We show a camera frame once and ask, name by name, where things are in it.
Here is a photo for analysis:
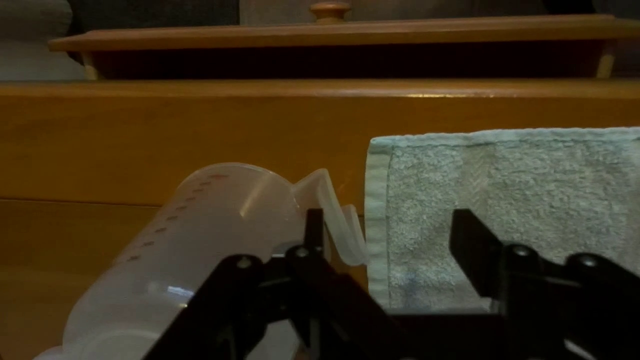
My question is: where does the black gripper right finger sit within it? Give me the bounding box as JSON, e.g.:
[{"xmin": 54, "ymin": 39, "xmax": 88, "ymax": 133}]
[{"xmin": 449, "ymin": 207, "xmax": 640, "ymax": 360}]

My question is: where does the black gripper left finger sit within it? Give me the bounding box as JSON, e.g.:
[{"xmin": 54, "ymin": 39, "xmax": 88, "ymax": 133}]
[{"xmin": 143, "ymin": 207, "xmax": 428, "ymax": 360}]

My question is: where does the translucent plastic measuring jug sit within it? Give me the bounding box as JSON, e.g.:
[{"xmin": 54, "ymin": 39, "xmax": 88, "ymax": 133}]
[{"xmin": 37, "ymin": 161, "xmax": 368, "ymax": 360}]

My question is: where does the wooden shelf furniture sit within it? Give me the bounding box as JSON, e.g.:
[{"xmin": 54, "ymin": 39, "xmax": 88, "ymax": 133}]
[{"xmin": 48, "ymin": 0, "xmax": 640, "ymax": 80}]

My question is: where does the wooden dresser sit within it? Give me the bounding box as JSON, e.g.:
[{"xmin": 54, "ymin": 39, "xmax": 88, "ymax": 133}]
[{"xmin": 0, "ymin": 75, "xmax": 640, "ymax": 360}]

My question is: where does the pale folded towel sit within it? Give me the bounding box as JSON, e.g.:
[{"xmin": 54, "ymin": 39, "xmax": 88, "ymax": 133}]
[{"xmin": 365, "ymin": 126, "xmax": 640, "ymax": 316}]

